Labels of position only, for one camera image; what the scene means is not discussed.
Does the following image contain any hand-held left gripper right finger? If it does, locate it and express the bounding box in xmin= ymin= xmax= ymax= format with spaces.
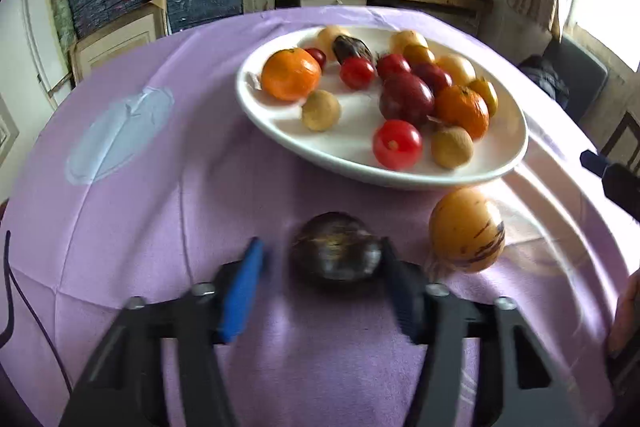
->
xmin=381 ymin=238 xmax=581 ymax=427

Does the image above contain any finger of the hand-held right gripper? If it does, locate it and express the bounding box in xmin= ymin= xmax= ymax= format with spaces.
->
xmin=580 ymin=150 xmax=640 ymax=224

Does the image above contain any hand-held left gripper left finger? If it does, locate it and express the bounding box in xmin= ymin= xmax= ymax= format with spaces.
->
xmin=60 ymin=237 xmax=266 ymax=427

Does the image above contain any dark purple pepino melon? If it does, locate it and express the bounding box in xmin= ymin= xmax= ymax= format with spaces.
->
xmin=291 ymin=212 xmax=385 ymax=290
xmin=332 ymin=35 xmax=375 ymax=65

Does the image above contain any striped yellow pepino melon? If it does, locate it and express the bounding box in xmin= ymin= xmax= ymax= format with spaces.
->
xmin=428 ymin=187 xmax=506 ymax=274

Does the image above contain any white oval plate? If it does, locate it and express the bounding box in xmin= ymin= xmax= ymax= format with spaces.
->
xmin=235 ymin=25 xmax=530 ymax=192

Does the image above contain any amber yellow tomato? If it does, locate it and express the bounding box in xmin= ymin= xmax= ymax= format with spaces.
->
xmin=467 ymin=77 xmax=499 ymax=118

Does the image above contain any large orange mandarin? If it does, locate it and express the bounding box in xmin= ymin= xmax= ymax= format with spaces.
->
xmin=434 ymin=85 xmax=490 ymax=140

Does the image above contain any dark red plum with stem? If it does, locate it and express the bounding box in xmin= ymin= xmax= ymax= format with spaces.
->
xmin=378 ymin=72 xmax=435 ymax=128

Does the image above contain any pale yellow pepino melon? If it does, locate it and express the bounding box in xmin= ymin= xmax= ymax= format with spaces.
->
xmin=436 ymin=53 xmax=477 ymax=88
xmin=389 ymin=30 xmax=429 ymax=55

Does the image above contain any red tomato with stem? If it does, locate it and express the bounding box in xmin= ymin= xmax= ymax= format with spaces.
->
xmin=375 ymin=53 xmax=412 ymax=80

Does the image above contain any small orange mandarin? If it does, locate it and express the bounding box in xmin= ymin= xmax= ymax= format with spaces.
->
xmin=261 ymin=48 xmax=322 ymax=102

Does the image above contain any orange tomato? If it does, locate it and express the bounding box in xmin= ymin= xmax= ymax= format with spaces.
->
xmin=403 ymin=44 xmax=436 ymax=66

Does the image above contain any pale yellow round pear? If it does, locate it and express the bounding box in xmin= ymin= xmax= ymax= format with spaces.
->
xmin=317 ymin=26 xmax=351 ymax=50

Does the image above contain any person's right hand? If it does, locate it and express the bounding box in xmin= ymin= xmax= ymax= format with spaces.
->
xmin=607 ymin=269 xmax=640 ymax=360

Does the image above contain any wooden chair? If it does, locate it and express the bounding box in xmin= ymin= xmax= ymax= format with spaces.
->
xmin=597 ymin=112 xmax=640 ymax=162

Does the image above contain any grey chair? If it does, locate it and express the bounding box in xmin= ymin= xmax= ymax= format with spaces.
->
xmin=542 ymin=34 xmax=608 ymax=122

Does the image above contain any dark jacket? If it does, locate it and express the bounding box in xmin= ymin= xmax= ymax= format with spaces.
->
xmin=517 ymin=54 xmax=571 ymax=108

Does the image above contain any white leaning board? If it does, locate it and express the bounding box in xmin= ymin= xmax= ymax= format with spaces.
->
xmin=20 ymin=0 xmax=76 ymax=108

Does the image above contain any green patterned slab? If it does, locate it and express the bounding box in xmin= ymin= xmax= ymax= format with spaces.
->
xmin=47 ymin=0 xmax=78 ymax=55

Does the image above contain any black cable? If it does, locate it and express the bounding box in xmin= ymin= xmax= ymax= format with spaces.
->
xmin=0 ymin=229 xmax=73 ymax=395

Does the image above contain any cardboard picture frame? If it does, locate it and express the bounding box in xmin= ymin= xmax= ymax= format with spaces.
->
xmin=69 ymin=0 xmax=168 ymax=80

